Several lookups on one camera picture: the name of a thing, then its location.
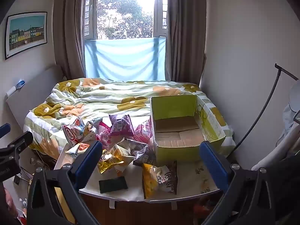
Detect light blue window cloth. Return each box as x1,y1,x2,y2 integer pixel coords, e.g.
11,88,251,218
84,37,167,81

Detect floral striped blanket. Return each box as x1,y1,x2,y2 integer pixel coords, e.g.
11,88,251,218
23,78,236,160

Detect grey cartoon snack packet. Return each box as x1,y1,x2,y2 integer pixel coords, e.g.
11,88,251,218
122,139,151,166

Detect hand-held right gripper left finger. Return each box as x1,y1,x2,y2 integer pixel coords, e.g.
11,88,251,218
27,141,103,225

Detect floral tablecloth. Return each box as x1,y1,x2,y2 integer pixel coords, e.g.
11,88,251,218
54,115,221,202

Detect black metal clothes rack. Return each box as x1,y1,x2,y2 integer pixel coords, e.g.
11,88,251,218
234,63,300,151

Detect green cardboard box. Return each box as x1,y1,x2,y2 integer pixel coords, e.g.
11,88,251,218
150,95,227,167

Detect person's left hand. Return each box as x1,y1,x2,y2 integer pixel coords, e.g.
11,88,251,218
4,188,20,219

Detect grey padded headboard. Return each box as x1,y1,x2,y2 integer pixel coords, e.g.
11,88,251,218
6,65,65,132

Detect blue and white plastic gadget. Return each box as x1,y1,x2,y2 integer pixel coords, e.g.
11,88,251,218
6,80,26,97

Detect white grey hanging garment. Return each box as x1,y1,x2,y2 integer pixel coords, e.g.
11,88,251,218
251,82,300,172

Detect brown curtain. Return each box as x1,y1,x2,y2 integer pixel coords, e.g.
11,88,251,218
53,0,91,80
165,0,207,85

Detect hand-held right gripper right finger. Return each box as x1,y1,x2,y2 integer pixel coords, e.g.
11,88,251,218
199,141,276,225

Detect window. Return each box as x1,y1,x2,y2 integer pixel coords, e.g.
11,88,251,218
82,0,168,40

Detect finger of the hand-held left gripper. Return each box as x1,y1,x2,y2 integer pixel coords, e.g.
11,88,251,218
0,131,34,163
0,123,11,139

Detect white orange snack packet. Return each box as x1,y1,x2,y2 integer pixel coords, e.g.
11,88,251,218
65,143,91,159

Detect pink striped snack packet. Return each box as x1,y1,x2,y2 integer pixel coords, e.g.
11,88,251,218
134,119,155,149

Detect light blue snack packet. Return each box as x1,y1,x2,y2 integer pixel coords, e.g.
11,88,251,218
81,119,103,143

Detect framed wall poster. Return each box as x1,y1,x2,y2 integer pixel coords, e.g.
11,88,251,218
5,12,48,60

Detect yellow brown snack packet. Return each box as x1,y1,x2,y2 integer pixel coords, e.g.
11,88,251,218
142,161,178,199

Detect pink translucent snack packet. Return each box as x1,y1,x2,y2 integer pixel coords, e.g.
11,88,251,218
96,121,112,149

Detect purple snack packet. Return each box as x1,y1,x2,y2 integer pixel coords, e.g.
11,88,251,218
110,114,135,138

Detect gold yellow snack packet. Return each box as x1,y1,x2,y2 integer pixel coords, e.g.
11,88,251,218
97,149,125,174

